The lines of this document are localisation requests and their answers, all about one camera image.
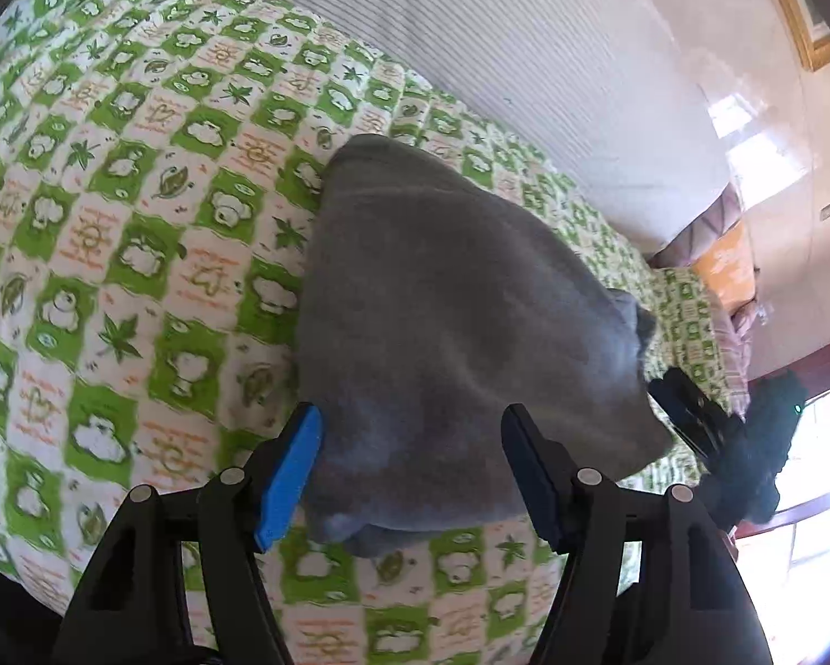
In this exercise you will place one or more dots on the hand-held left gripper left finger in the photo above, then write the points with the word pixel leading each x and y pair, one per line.
pixel 290 478

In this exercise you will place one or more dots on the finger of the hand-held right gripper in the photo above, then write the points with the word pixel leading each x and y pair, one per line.
pixel 688 412

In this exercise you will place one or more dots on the green chequered printed bedsheet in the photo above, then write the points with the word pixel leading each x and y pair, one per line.
pixel 144 221

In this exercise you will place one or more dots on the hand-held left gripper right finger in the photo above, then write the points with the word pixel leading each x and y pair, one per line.
pixel 534 486

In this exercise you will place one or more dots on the orange pillow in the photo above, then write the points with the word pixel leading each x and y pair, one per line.
pixel 726 269

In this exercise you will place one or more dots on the white striped blanket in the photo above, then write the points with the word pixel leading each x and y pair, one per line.
pixel 525 48

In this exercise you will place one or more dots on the grey pants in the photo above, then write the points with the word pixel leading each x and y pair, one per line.
pixel 456 305

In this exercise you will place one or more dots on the pink plaid pillow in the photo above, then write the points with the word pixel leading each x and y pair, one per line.
pixel 733 353

